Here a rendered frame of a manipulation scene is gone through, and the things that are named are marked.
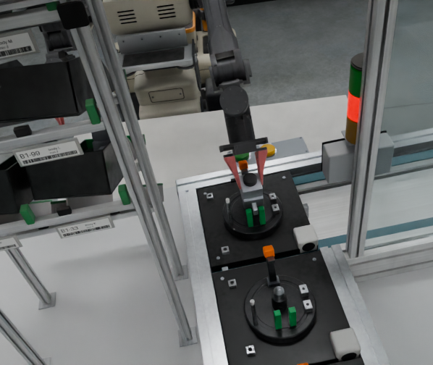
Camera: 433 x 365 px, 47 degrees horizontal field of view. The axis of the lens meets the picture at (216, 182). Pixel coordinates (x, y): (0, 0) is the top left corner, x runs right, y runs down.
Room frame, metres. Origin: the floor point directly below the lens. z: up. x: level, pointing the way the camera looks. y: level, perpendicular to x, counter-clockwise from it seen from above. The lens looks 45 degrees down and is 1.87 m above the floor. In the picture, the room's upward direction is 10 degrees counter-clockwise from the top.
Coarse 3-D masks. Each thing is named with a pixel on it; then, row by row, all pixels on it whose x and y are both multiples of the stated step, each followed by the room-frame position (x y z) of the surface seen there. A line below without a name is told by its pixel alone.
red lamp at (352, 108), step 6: (348, 90) 0.66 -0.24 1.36; (348, 96) 0.66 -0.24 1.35; (354, 96) 0.64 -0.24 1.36; (348, 102) 0.65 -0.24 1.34; (354, 102) 0.64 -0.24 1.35; (348, 108) 0.65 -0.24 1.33; (354, 108) 0.64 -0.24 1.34; (348, 114) 0.65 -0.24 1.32; (354, 114) 0.64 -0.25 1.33; (354, 120) 0.64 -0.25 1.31
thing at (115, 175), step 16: (80, 144) 0.82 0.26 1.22; (64, 160) 0.61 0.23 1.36; (80, 160) 0.61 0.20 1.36; (96, 160) 0.60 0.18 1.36; (112, 160) 0.63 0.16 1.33; (32, 176) 0.61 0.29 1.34; (48, 176) 0.60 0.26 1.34; (64, 176) 0.60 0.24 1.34; (80, 176) 0.60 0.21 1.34; (96, 176) 0.59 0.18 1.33; (112, 176) 0.60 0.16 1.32; (32, 192) 0.60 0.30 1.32; (48, 192) 0.59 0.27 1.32; (64, 192) 0.59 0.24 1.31; (80, 192) 0.58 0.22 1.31; (96, 192) 0.58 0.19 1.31; (112, 192) 0.58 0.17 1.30
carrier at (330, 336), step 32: (320, 256) 0.62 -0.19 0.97; (224, 288) 0.58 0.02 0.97; (256, 288) 0.56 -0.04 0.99; (288, 288) 0.54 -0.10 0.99; (320, 288) 0.54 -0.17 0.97; (224, 320) 0.51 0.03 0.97; (256, 320) 0.48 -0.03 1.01; (288, 320) 0.47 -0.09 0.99; (320, 320) 0.47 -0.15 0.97; (256, 352) 0.43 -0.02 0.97; (288, 352) 0.42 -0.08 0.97; (320, 352) 0.41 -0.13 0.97; (352, 352) 0.39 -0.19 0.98
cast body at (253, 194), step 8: (240, 176) 0.77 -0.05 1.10; (248, 176) 0.76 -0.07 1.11; (256, 176) 0.76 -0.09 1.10; (240, 184) 0.75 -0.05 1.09; (248, 184) 0.74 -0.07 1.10; (256, 184) 0.74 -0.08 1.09; (240, 192) 0.77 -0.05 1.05; (248, 192) 0.73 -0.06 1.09; (256, 192) 0.73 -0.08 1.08; (248, 200) 0.73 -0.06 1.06; (256, 200) 0.73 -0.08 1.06; (256, 208) 0.72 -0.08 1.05
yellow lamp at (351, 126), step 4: (348, 120) 0.65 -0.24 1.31; (352, 120) 0.64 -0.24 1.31; (348, 124) 0.65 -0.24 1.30; (352, 124) 0.64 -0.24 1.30; (356, 124) 0.63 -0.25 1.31; (348, 128) 0.65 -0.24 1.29; (352, 128) 0.64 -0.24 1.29; (356, 128) 0.63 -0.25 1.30; (348, 132) 0.65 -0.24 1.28; (352, 132) 0.64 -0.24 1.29; (356, 132) 0.63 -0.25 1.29; (348, 136) 0.64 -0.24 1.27; (352, 136) 0.64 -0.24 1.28; (348, 140) 0.64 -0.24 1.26; (352, 140) 0.64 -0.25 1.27
